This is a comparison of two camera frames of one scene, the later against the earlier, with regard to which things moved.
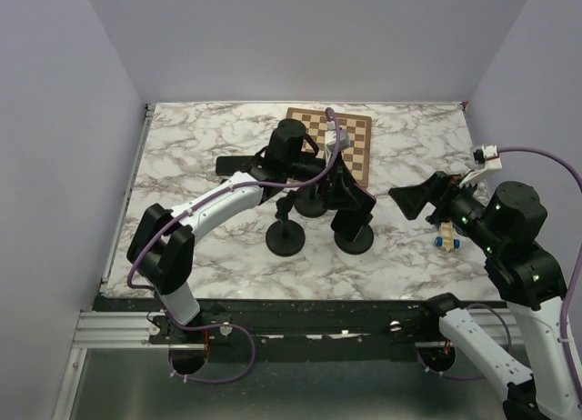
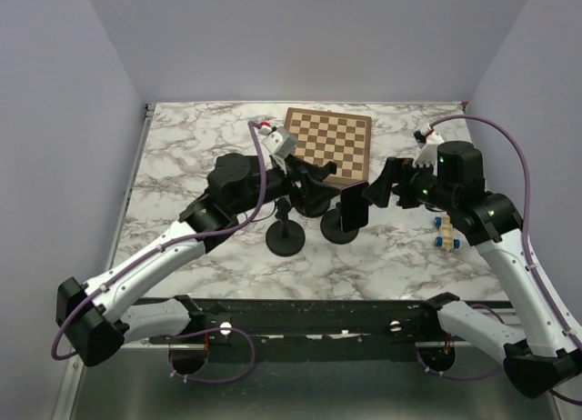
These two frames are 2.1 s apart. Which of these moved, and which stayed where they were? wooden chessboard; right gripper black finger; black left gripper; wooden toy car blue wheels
Moved: right gripper black finger; black left gripper
Stayed: wooden chessboard; wooden toy car blue wheels
